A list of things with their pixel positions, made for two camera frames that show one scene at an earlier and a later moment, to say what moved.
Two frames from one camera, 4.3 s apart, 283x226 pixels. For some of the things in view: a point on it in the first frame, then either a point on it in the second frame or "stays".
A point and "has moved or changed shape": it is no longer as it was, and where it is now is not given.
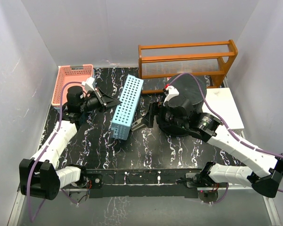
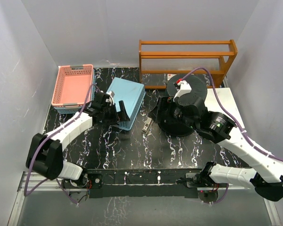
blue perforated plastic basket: (122, 122) has moved or changed shape
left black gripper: (104, 101) to (118, 117)
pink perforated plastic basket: (67, 77) stays
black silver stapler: (137, 125) has moved or changed shape
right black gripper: (159, 109) stays
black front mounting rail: (148, 182) stays
